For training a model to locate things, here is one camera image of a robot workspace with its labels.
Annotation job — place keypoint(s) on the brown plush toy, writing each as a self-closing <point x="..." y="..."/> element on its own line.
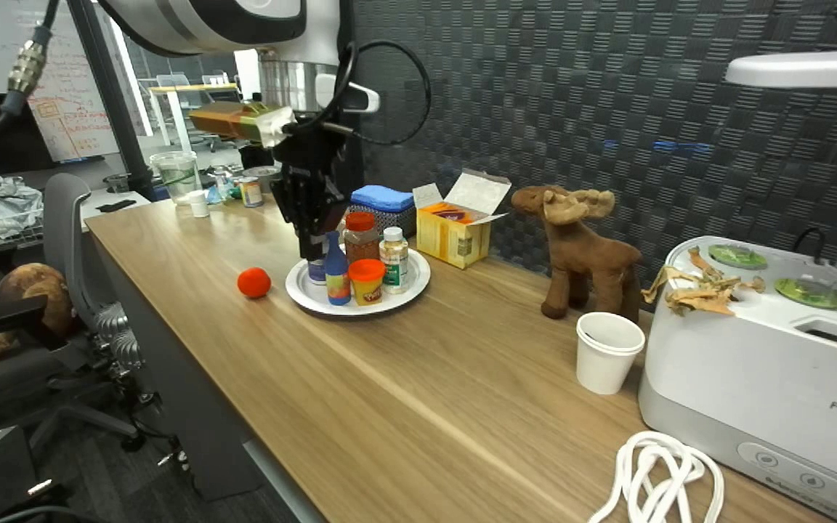
<point x="37" y="285"/>

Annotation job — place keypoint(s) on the dried brown leaves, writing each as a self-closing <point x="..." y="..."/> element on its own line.
<point x="700" y="291"/>

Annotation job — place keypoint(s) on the blue bottle colourful label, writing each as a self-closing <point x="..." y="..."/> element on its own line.
<point x="338" y="276"/>

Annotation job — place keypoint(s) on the brown plush moose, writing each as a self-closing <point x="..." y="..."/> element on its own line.
<point x="583" y="262"/>

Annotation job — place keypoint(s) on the white paper plate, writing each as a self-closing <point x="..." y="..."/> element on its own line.
<point x="409" y="285"/>

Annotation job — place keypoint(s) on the orange red ball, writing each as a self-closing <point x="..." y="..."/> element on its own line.
<point x="255" y="284"/>

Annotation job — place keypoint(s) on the orange lid yellow tub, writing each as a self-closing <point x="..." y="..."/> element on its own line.
<point x="367" y="279"/>

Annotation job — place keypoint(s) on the white paper cup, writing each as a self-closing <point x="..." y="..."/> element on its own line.
<point x="608" y="359"/>

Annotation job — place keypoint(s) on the clear plastic container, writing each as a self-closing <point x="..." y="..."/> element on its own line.
<point x="175" y="175"/>

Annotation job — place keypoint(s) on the white bottle green label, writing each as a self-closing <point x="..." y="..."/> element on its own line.
<point x="393" y="262"/>

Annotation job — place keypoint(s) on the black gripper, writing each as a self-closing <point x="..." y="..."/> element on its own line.
<point x="313" y="170"/>

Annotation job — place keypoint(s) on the whiteboard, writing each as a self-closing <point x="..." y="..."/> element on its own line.
<point x="50" y="125"/>

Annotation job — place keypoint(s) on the blue sponge cloth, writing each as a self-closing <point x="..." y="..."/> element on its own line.
<point x="384" y="196"/>

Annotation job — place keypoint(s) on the grey office chair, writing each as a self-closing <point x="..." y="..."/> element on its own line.
<point x="72" y="243"/>

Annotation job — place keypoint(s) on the black pillar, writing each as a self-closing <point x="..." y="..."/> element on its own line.
<point x="110" y="89"/>

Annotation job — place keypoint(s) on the white desk lamp head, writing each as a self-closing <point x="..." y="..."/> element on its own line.
<point x="806" y="71"/>

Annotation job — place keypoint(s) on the small white cup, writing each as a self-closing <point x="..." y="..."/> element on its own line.
<point x="200" y="204"/>

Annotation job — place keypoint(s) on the small labelled jar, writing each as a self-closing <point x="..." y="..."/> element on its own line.
<point x="251" y="194"/>

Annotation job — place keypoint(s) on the open yellow cardboard box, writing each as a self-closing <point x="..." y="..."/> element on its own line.
<point x="453" y="237"/>

